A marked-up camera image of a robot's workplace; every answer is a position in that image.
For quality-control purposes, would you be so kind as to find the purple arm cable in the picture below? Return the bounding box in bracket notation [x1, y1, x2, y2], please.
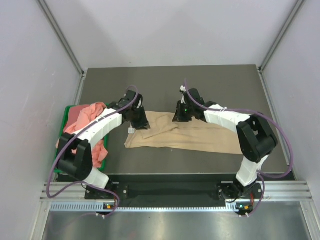
[47, 84, 141, 217]
[183, 77, 294, 217]

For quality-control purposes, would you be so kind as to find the green plastic bin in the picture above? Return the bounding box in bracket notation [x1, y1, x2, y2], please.
[53, 103, 111, 174]

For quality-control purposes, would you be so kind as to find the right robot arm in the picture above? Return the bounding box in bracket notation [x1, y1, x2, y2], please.
[172, 85, 278, 198]

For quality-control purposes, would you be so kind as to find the aluminium frame post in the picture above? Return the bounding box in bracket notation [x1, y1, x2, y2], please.
[36, 0, 85, 76]
[257, 0, 306, 75]

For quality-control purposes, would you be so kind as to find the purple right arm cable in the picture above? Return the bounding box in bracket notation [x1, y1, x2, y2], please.
[183, 77, 294, 217]

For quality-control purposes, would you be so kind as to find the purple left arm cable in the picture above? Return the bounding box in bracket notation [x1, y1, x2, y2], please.
[47, 84, 141, 217]

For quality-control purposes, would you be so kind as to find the pink t shirt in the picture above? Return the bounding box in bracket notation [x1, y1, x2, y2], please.
[55, 101, 109, 168]

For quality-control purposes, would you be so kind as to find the beige t shirt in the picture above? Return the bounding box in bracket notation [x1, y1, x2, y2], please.
[124, 111, 242, 155]

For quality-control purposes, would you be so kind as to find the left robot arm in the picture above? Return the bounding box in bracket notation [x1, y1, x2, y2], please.
[54, 90, 150, 199]

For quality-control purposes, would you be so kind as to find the slotted cable duct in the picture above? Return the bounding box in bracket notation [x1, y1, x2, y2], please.
[49, 199, 253, 213]

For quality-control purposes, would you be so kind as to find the right aluminium frame post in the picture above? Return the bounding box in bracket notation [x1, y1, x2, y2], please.
[257, 0, 306, 75]

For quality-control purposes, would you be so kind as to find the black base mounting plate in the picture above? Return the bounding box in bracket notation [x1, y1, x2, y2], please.
[84, 174, 263, 207]

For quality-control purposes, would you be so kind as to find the left aluminium frame post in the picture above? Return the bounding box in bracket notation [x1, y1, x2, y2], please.
[36, 0, 85, 76]

